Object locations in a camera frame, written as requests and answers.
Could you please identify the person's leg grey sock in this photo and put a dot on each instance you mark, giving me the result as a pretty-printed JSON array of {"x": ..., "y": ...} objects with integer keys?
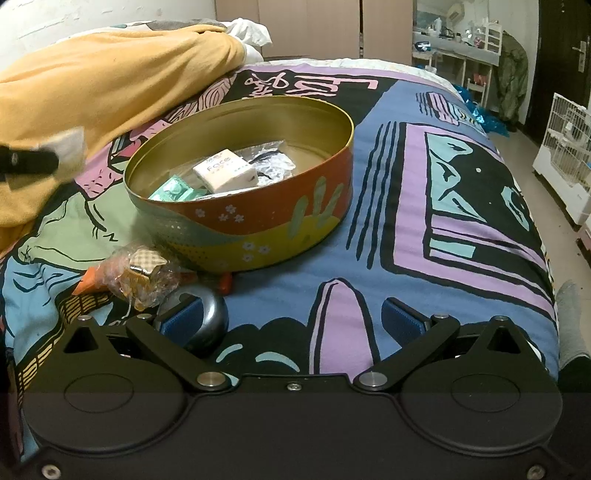
[{"x": 575, "y": 323}]

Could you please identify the blue foil sheet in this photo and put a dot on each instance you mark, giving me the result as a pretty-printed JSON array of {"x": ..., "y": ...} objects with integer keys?
[{"x": 485, "y": 120}]

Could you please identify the round printed metal tin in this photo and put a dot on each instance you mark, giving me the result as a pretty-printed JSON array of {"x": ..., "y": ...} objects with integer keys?
[{"x": 258, "y": 221}]

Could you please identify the clear bag of snacks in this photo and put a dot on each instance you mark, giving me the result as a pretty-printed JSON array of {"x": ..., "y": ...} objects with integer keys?
[{"x": 143, "y": 272}]

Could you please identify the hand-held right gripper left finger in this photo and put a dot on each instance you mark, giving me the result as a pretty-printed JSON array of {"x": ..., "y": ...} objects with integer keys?
[{"x": 184, "y": 318}]

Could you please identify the yellow rabbit tissue pack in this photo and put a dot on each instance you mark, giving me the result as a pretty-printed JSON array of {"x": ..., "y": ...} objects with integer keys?
[{"x": 69, "y": 147}]

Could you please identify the orange tube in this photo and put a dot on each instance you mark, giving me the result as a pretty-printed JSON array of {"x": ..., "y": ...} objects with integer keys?
[{"x": 90, "y": 279}]

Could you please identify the dark grey round case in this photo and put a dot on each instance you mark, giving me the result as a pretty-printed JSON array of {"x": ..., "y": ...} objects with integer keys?
[{"x": 210, "y": 323}]

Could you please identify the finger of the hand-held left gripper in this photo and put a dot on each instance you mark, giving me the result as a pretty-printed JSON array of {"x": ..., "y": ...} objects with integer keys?
[{"x": 27, "y": 161}]

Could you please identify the printed blanket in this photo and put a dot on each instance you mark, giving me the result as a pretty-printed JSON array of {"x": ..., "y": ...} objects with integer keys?
[{"x": 392, "y": 221}]

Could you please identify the white tissue pack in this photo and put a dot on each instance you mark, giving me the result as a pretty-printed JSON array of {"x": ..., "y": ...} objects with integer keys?
[{"x": 224, "y": 173}]

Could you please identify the clear bag black-white contents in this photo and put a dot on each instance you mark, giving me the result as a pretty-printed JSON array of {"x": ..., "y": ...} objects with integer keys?
[{"x": 272, "y": 161}]

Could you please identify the yellow quilt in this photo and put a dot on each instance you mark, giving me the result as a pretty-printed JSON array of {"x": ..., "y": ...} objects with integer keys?
[{"x": 115, "y": 83}]

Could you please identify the dark door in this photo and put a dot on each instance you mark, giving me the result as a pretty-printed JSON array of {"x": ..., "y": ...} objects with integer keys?
[{"x": 558, "y": 69}]

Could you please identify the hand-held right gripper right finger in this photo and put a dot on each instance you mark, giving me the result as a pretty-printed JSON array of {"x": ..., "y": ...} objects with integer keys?
[{"x": 401, "y": 321}]

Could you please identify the green foil packet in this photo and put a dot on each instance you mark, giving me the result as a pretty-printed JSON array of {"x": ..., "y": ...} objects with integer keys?
[{"x": 178, "y": 189}]

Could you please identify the beige wardrobe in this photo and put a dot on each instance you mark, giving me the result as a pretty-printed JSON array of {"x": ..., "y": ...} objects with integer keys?
[{"x": 314, "y": 23}]

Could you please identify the cluttered desk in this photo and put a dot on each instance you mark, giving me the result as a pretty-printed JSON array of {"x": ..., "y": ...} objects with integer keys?
[{"x": 443, "y": 44}]

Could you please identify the green camouflage jacket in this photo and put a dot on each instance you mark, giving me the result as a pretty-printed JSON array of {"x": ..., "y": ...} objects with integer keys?
[{"x": 515, "y": 74}]

